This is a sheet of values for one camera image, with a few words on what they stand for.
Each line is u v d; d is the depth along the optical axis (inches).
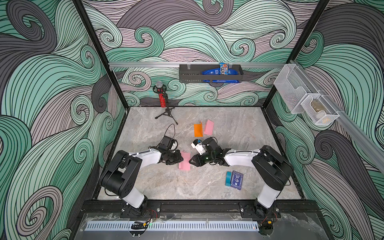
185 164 34.5
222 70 35.5
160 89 39.1
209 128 41.9
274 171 18.4
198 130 42.1
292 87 30.6
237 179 32.1
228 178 32.9
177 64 36.8
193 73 37.4
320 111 25.1
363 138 21.0
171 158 31.2
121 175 17.7
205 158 30.7
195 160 31.5
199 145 32.1
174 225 27.5
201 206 29.4
